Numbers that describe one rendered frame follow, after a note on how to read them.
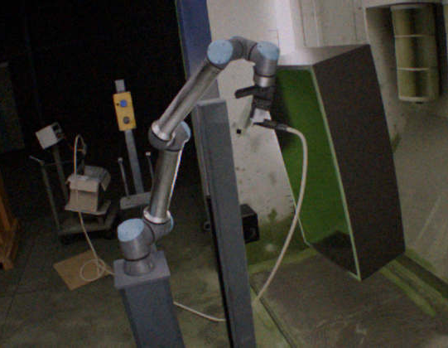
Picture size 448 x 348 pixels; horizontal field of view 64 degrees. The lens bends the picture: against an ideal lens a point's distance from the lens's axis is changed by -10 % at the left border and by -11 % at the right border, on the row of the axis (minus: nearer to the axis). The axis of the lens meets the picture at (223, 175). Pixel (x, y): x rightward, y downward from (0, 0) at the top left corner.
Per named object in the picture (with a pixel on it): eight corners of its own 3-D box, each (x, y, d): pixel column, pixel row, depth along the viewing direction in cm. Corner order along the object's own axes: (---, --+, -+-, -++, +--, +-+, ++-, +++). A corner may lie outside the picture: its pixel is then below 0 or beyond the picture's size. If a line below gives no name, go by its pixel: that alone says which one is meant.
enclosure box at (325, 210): (344, 218, 267) (302, 47, 225) (405, 250, 213) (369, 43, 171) (304, 242, 259) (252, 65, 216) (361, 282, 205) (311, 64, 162)
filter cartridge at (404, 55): (446, 108, 280) (440, 3, 254) (435, 117, 257) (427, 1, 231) (406, 105, 305) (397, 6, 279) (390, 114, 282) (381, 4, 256)
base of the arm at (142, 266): (124, 279, 207) (120, 263, 204) (122, 263, 224) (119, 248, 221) (158, 272, 211) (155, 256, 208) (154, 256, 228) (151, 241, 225)
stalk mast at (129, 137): (162, 277, 325) (123, 79, 275) (164, 281, 319) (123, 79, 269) (156, 279, 323) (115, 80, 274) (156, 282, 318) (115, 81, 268)
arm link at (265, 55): (263, 38, 155) (285, 45, 152) (259, 65, 164) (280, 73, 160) (252, 44, 149) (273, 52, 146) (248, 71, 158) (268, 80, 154)
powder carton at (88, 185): (74, 192, 439) (77, 159, 428) (110, 198, 445) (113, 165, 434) (61, 209, 388) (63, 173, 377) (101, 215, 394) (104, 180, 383)
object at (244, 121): (284, 138, 162) (231, 124, 164) (281, 147, 165) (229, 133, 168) (296, 89, 199) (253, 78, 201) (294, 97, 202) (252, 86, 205)
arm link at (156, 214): (133, 234, 226) (154, 119, 187) (153, 222, 240) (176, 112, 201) (152, 249, 221) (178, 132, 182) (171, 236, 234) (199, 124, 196)
